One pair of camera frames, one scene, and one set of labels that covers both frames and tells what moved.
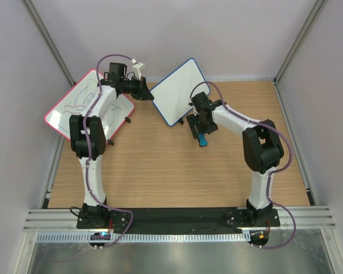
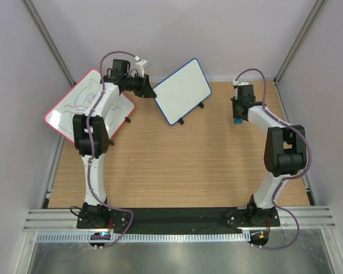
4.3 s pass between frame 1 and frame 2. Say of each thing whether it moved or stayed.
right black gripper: moved
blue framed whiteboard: stayed
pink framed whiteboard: stayed
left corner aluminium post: stayed
